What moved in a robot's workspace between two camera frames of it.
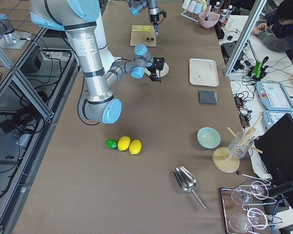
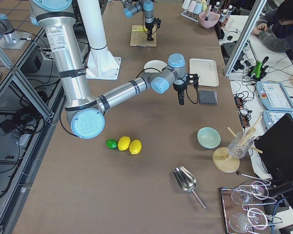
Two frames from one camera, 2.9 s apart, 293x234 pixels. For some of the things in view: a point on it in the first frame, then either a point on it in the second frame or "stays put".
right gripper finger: x=153 y=77 -> x=180 y=99
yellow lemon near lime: x=123 y=143 stays put
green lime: x=112 y=144 stays put
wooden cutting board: x=144 y=34 stays put
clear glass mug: x=239 y=146 stays put
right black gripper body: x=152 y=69 -> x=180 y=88
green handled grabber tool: x=257 y=71 stays put
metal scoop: x=185 y=181 stays put
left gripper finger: x=156 y=30 -> x=150 y=35
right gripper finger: x=159 y=78 -> x=182 y=100
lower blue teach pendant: x=270 y=117 stays put
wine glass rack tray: x=239 y=218 stays put
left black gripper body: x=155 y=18 -> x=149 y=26
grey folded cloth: x=207 y=97 stays put
